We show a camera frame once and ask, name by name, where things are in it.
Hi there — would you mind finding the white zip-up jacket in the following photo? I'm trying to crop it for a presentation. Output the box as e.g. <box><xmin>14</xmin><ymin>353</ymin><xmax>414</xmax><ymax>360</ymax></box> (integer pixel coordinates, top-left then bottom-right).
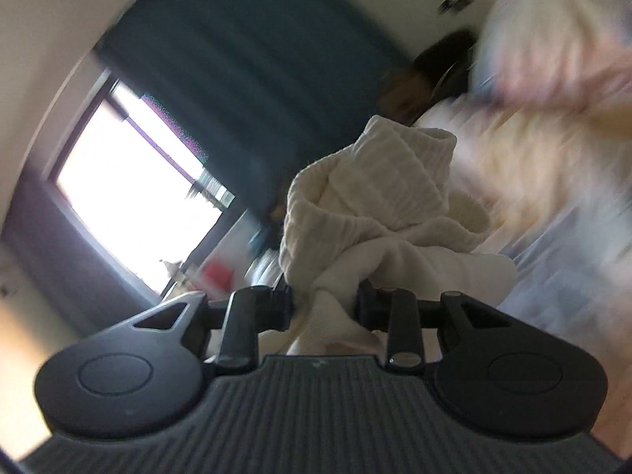
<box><xmin>259</xmin><ymin>116</ymin><xmax>517</xmax><ymax>357</ymax></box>

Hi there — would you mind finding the red cloth on stand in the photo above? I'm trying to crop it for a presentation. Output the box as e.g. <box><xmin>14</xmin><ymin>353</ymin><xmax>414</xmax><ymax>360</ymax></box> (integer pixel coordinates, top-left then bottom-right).
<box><xmin>201</xmin><ymin>260</ymin><xmax>233</xmax><ymax>292</ymax></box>

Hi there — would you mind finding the left blue curtain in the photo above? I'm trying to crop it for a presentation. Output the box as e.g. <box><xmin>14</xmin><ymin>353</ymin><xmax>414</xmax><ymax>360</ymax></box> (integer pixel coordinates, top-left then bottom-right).
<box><xmin>2</xmin><ymin>170</ymin><xmax>160</xmax><ymax>336</ymax></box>

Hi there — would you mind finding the brown paper bag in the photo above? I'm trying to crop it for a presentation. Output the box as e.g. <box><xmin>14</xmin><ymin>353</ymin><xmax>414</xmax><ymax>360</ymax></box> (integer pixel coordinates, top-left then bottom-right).
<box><xmin>378</xmin><ymin>69</ymin><xmax>433</xmax><ymax>126</ymax></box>

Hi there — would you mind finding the black chair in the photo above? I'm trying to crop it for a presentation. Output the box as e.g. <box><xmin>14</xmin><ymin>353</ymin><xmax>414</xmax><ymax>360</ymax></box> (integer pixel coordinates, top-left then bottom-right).
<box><xmin>412</xmin><ymin>28</ymin><xmax>478</xmax><ymax>104</ymax></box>

